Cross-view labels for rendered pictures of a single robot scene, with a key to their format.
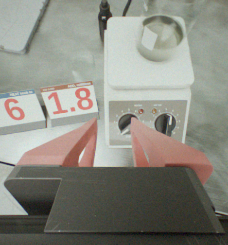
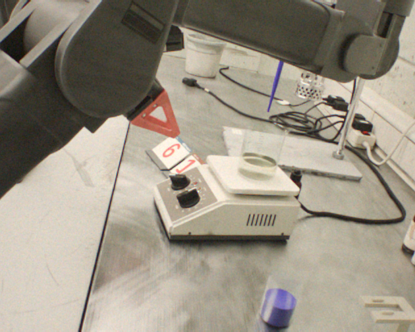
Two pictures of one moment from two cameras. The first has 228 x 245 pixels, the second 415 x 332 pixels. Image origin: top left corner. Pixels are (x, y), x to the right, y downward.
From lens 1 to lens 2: 73 cm
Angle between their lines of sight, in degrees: 63
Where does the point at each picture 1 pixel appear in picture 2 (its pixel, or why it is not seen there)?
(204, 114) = (221, 267)
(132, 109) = (195, 179)
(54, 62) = not seen: hidden behind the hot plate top
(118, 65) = (226, 159)
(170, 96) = (216, 192)
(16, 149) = (135, 158)
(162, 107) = (204, 192)
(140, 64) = (232, 167)
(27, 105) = (177, 154)
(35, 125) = (161, 165)
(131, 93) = (208, 174)
